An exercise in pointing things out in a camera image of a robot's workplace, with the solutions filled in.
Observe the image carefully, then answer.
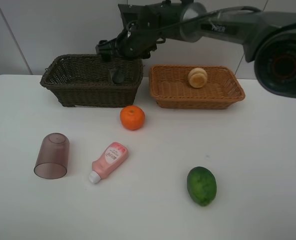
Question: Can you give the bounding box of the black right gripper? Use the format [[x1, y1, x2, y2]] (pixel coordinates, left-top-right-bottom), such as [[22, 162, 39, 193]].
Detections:
[[95, 26, 166, 60]]

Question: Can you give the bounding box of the red yellow peach toy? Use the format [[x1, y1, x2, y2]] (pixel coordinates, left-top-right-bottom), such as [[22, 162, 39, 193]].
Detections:
[[188, 67, 208, 89]]

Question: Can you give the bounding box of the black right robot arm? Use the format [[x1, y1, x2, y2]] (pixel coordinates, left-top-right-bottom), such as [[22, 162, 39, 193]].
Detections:
[[96, 0, 296, 98]]

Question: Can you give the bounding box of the dark brown wicker basket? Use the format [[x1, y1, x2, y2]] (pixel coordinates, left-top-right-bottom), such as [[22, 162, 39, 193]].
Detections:
[[40, 54, 143, 108]]

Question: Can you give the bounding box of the orange tangerine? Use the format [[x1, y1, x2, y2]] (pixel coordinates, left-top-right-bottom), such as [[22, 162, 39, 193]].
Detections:
[[120, 105, 145, 131]]

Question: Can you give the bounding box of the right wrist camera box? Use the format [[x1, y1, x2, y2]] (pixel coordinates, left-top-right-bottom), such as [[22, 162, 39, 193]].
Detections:
[[118, 4, 144, 28]]

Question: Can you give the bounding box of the translucent brown plastic cup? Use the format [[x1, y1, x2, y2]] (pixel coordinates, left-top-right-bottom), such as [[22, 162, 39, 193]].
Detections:
[[33, 132, 70, 180]]

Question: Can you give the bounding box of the light brown wicker basket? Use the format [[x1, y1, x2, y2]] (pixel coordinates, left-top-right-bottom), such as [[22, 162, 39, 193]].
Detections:
[[149, 64, 246, 110]]

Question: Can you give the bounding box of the pink squeeze bottle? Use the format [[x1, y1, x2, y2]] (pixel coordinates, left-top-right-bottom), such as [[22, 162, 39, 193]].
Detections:
[[88, 142, 129, 184]]

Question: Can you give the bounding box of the dark green pump bottle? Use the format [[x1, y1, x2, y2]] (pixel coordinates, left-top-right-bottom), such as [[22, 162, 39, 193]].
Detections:
[[108, 68, 124, 85]]

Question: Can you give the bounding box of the green lime fruit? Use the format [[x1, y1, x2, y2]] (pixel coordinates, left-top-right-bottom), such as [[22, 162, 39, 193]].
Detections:
[[187, 166, 217, 207]]

